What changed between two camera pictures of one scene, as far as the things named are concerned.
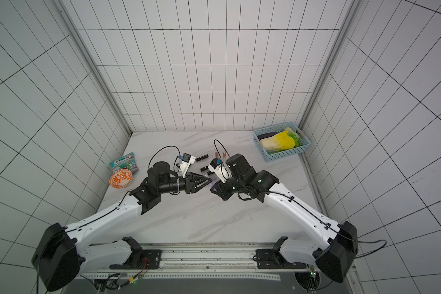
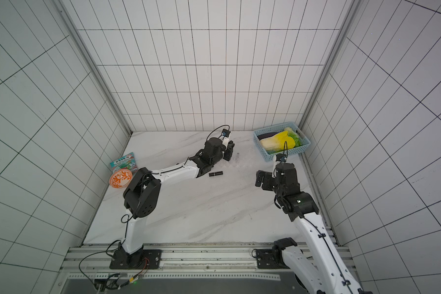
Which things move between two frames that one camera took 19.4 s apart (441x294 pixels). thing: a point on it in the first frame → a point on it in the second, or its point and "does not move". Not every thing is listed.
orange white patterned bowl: [120, 178] does not move
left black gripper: [191, 182] → [229, 152]
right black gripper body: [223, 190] → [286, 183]
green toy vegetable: [292, 134] does not move
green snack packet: [127, 162] does not move
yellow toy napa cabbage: [277, 141] does not move
